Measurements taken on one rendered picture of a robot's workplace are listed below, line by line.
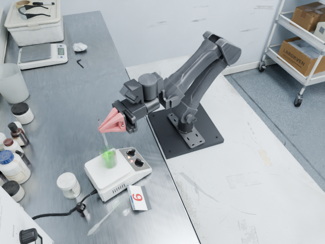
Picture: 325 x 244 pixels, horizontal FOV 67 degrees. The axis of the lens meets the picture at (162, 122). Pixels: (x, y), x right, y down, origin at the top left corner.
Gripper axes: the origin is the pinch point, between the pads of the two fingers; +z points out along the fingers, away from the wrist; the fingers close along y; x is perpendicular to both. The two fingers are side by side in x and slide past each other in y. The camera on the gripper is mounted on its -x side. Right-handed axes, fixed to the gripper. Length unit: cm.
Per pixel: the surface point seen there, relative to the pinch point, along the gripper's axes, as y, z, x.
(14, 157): -19.6, 25.8, 13.4
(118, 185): 8.4, 2.6, 18.8
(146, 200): 16.1, -2.7, 24.5
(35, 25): -106, -10, 12
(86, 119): -31.7, -3.3, 24.9
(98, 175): 2.9, 6.3, 15.8
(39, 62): -84, -2, 22
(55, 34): -104, -19, 20
